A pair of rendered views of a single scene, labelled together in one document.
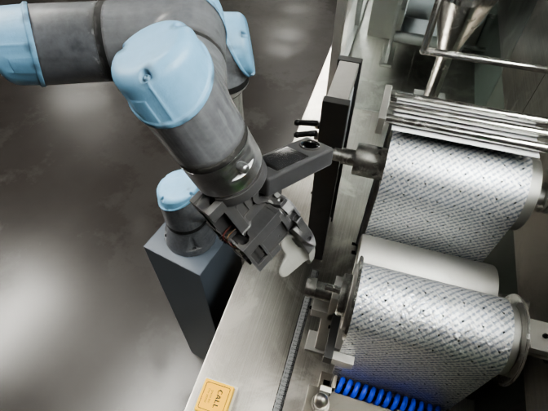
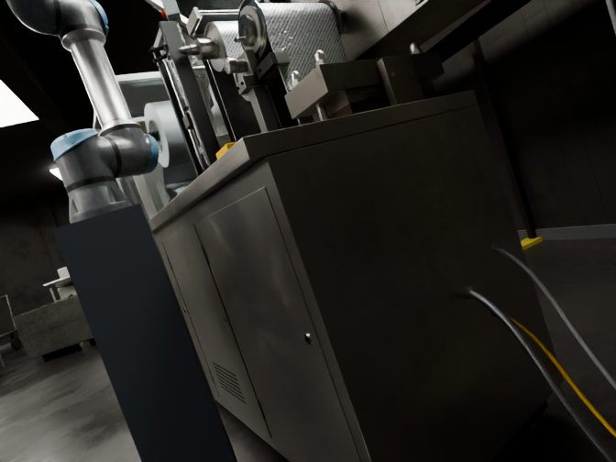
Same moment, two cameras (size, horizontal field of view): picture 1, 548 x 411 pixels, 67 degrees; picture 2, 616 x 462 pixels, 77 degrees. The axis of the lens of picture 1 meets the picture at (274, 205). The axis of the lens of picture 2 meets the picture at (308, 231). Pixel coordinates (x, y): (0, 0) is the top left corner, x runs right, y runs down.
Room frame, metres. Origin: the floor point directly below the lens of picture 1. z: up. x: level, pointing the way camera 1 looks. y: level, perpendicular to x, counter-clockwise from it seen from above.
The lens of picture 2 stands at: (-0.37, 0.68, 0.76)
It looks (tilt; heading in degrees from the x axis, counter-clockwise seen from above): 4 degrees down; 312
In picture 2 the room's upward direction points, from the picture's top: 19 degrees counter-clockwise
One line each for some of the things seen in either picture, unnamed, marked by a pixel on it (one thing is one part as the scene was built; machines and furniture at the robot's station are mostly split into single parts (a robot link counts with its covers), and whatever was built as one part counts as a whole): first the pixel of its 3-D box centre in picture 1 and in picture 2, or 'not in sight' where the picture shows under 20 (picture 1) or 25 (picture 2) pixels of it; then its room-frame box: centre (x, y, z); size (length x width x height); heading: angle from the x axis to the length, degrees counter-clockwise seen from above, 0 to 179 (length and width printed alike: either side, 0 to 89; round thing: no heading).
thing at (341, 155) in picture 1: (339, 155); (188, 49); (0.58, -0.13, 1.34); 0.06 x 0.03 x 0.03; 73
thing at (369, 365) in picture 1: (399, 376); (315, 65); (0.23, -0.23, 1.11); 0.23 x 0.01 x 0.18; 73
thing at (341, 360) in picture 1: (342, 360); (280, 59); (0.25, -0.13, 1.14); 0.04 x 0.02 x 0.03; 73
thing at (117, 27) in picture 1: (171, 38); not in sight; (0.39, 0.10, 1.69); 0.11 x 0.11 x 0.08; 5
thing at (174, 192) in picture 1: (183, 199); (83, 158); (0.69, 0.24, 1.07); 0.13 x 0.12 x 0.14; 95
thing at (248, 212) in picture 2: not in sight; (243, 298); (1.20, -0.46, 0.43); 2.52 x 0.64 x 0.86; 163
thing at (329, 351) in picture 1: (341, 340); (271, 65); (0.29, -0.13, 1.14); 0.09 x 0.06 x 0.03; 163
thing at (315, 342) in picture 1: (323, 318); (258, 108); (0.37, -0.11, 1.05); 0.06 x 0.05 x 0.31; 73
